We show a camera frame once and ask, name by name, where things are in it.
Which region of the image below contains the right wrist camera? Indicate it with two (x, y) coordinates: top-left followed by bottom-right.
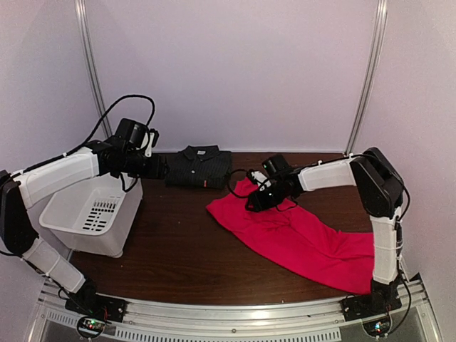
(247, 170), (269, 187)

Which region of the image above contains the red garment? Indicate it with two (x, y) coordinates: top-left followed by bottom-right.
(206, 179), (374, 294)

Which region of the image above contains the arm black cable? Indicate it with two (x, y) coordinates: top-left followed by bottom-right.
(226, 169), (257, 199)
(63, 94), (157, 157)

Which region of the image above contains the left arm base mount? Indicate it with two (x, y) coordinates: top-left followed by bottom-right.
(65, 279), (127, 323)

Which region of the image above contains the round circuit board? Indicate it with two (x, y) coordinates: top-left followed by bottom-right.
(76, 316), (107, 339)
(363, 317), (392, 338)

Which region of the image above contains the right round circuit board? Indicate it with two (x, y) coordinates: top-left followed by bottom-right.
(363, 317), (392, 338)

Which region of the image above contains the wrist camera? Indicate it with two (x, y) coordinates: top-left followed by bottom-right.
(141, 128), (160, 157)
(247, 170), (269, 187)

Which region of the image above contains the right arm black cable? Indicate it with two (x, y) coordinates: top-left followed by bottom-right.
(226, 169), (257, 199)

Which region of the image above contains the left aluminium frame post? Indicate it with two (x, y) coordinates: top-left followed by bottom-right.
(74, 0), (105, 118)

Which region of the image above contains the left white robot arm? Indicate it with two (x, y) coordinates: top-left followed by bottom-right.
(1, 118), (167, 316)

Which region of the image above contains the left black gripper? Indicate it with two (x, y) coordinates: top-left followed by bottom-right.
(121, 151), (169, 180)

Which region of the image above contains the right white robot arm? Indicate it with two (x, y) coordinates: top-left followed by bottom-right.
(246, 147), (410, 315)

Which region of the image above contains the white plastic laundry bin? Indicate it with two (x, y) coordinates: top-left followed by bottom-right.
(39, 175), (143, 258)

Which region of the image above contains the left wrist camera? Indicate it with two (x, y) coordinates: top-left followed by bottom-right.
(141, 128), (160, 157)

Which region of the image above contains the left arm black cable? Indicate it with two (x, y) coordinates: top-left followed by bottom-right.
(63, 94), (157, 157)

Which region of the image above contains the front aluminium rail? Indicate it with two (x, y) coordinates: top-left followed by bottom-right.
(25, 281), (442, 341)

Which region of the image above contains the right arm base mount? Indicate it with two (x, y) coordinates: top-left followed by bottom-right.
(341, 279), (402, 321)

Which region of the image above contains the left round circuit board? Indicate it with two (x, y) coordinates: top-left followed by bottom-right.
(76, 316), (107, 339)

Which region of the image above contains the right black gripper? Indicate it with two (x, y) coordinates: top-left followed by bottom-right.
(248, 182), (293, 214)

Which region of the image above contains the dark pinstriped shirt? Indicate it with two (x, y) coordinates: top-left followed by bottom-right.
(165, 145), (232, 190)

